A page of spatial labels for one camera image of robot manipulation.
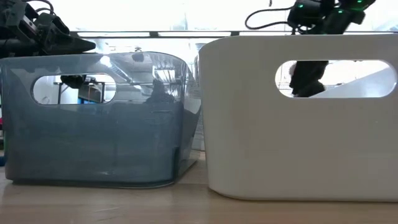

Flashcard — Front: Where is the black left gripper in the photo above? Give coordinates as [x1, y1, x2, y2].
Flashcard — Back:
[0, 0, 97, 55]

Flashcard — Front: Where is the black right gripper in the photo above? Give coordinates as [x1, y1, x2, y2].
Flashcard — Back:
[286, 0, 356, 98]

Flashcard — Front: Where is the white plastic bin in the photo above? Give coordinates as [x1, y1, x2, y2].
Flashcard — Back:
[198, 33, 398, 203]

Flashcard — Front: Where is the smoky grey plastic bin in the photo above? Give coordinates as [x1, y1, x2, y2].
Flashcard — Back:
[0, 51, 202, 190]

